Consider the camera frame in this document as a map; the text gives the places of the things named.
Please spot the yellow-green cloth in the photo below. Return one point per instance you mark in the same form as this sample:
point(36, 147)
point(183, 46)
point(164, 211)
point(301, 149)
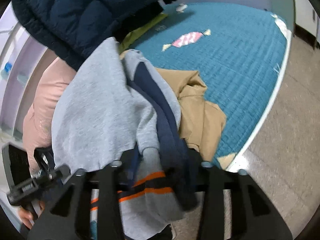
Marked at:
point(140, 33)

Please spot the pink pillow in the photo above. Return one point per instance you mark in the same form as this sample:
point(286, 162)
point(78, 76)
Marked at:
point(45, 100)

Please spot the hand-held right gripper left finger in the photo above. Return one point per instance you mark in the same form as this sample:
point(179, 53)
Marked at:
point(107, 180)

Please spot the navy and yellow puffer jacket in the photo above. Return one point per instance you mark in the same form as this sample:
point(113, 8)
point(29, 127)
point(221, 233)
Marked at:
point(75, 12)

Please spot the white cabinet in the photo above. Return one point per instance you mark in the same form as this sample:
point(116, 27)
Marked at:
point(305, 12)

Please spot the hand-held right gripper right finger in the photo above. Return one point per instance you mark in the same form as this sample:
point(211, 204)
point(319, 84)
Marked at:
point(212, 187)

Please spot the lavender wall shelves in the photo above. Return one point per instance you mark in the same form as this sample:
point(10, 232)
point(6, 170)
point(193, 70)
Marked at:
point(25, 62)

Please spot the grey and navy zip jacket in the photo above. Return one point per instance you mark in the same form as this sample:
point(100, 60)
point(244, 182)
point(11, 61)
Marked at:
point(100, 120)

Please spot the khaki pants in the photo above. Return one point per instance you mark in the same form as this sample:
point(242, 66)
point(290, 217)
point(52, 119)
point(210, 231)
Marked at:
point(200, 120)

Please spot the small blue box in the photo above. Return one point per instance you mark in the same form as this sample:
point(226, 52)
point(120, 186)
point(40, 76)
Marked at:
point(8, 67)

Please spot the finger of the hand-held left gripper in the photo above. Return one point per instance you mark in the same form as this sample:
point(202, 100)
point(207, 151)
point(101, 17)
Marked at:
point(41, 157)

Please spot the person's left hand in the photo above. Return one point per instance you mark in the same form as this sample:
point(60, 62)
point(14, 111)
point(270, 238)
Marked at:
point(26, 215)

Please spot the teal quilted bed mat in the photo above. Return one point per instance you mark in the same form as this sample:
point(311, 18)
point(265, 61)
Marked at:
point(237, 80)

